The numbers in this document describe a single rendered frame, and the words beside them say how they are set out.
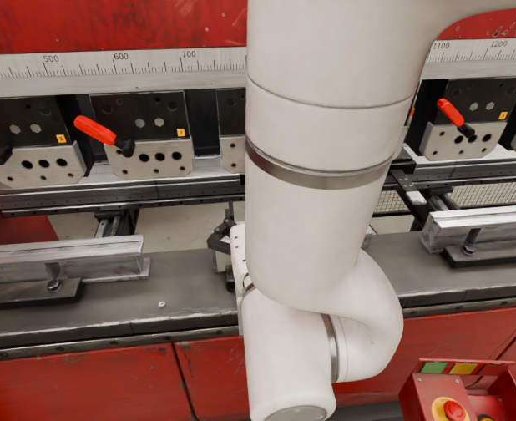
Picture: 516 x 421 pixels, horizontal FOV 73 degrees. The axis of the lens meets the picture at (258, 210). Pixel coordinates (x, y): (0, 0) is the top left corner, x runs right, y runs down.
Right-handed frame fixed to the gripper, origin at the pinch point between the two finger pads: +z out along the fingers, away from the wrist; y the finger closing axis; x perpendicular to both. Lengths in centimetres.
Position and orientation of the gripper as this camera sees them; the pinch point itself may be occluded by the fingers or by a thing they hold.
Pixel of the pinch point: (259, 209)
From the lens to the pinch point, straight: 57.2
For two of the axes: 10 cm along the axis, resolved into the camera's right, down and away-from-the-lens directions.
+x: -0.2, -7.7, -6.4
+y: 9.9, -0.8, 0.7
